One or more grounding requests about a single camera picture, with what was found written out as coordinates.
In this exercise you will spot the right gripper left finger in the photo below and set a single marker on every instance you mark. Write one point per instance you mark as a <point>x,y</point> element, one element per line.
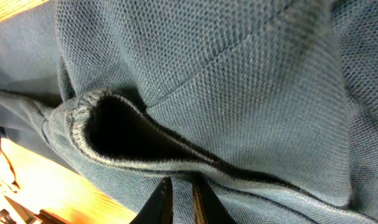
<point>159,207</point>

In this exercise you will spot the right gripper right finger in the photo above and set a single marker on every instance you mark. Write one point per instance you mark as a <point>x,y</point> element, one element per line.
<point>208,209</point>

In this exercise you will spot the blue t-shirt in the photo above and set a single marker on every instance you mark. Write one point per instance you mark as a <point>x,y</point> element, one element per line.
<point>274,103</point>

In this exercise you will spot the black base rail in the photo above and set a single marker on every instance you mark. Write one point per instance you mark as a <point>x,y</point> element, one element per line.
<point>14,213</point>

